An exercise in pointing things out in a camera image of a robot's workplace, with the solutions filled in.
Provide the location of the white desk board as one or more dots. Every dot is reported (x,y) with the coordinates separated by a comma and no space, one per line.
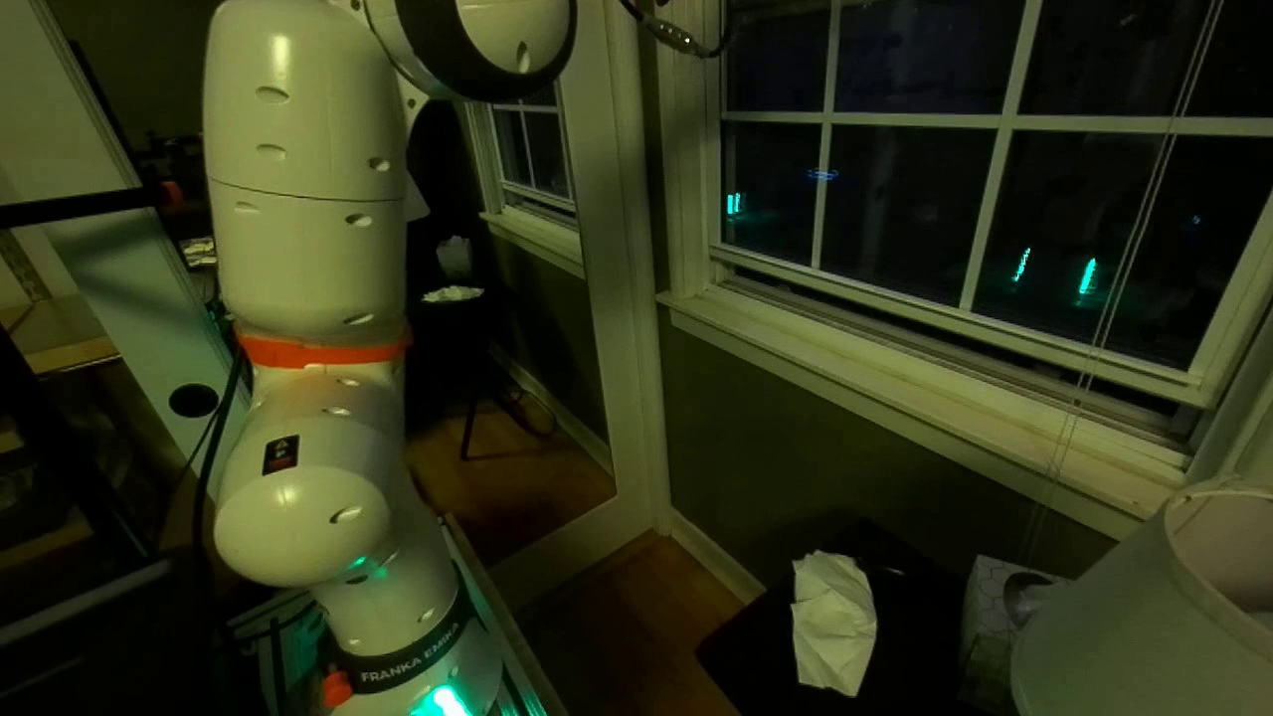
(56,146)

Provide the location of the black tripod stand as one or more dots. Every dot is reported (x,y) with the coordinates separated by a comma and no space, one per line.
(454,292)

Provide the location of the white side window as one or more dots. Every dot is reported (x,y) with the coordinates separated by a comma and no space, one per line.
(523,171)

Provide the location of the white crumpled tissue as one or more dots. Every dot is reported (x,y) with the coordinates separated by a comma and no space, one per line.
(832,622)

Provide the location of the white window sash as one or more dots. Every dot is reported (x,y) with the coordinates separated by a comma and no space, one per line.
(1073,184)

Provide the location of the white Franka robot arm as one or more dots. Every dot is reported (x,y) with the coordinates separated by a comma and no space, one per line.
(309,114)

